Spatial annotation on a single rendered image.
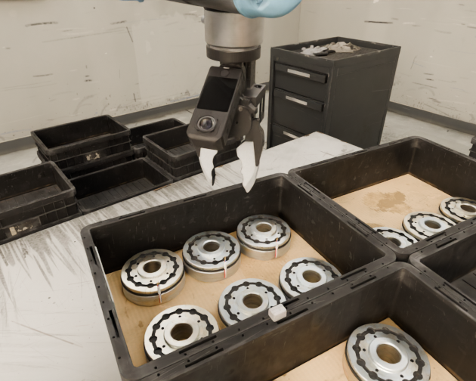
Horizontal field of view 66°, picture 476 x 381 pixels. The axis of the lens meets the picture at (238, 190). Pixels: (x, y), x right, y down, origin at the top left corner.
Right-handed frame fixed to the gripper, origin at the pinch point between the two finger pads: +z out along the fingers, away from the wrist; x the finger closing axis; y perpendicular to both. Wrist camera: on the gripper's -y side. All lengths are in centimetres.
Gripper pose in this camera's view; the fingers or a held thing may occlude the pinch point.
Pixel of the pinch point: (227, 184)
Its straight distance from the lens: 57.1
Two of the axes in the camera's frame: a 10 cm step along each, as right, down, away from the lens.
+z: -0.2, 8.4, 5.5
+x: -9.6, -1.7, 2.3
